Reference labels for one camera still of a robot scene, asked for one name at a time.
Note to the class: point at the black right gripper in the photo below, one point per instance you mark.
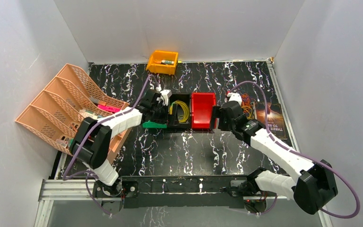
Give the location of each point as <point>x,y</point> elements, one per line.
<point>217,112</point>

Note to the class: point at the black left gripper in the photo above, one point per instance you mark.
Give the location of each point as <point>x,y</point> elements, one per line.
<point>161,110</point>

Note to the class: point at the black plastic bin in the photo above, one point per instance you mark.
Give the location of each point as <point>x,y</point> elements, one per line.
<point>179,111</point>

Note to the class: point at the red plastic bin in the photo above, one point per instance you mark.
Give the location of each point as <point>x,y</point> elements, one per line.
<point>201,109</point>

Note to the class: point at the green plastic bin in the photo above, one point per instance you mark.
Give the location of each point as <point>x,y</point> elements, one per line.
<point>154,125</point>

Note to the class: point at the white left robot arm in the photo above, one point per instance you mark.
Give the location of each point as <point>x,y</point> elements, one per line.
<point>92,141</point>

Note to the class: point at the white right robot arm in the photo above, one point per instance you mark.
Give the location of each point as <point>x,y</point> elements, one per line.
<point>311,185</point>

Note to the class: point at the dark book three days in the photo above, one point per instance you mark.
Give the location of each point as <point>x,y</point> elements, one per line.
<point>276,122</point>

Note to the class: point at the yellow plastic bin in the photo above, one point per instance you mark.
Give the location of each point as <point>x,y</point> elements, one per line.
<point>154,65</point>

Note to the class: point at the green battery in bin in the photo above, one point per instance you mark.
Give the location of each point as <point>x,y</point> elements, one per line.
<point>166,62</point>

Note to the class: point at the white box in organizer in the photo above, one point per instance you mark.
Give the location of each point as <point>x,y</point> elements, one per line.
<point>86,113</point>

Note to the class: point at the pink plastic file organizer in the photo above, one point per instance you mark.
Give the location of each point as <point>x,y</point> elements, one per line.
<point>53,115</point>

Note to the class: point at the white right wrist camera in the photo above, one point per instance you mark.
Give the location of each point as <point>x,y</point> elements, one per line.
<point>231,96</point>

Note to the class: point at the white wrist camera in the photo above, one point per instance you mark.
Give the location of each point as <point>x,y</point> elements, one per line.
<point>164,97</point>
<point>231,96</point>

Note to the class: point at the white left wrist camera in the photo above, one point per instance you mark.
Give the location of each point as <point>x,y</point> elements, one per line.
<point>164,97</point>

